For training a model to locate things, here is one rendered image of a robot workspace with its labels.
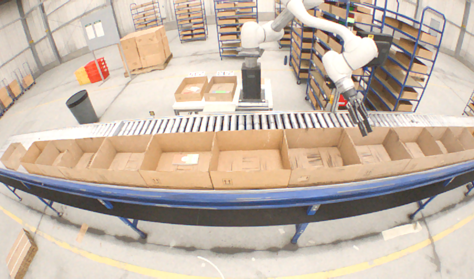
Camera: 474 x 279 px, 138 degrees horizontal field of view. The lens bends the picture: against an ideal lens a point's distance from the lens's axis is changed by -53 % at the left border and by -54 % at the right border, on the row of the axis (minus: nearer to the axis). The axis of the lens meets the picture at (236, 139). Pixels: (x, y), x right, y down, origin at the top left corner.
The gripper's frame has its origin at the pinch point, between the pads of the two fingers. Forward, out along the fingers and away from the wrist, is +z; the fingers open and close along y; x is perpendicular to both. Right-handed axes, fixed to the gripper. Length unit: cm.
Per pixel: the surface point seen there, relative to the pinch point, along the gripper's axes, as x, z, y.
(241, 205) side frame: -49, 12, 57
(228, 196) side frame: -42, 3, 64
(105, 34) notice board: -304, -410, 153
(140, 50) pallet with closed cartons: -355, -367, 75
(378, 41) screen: 3, -49, -73
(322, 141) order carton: -36.5, -0.9, -3.1
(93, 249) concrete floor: -155, 19, 207
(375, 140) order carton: -22.6, 15.5, -39.8
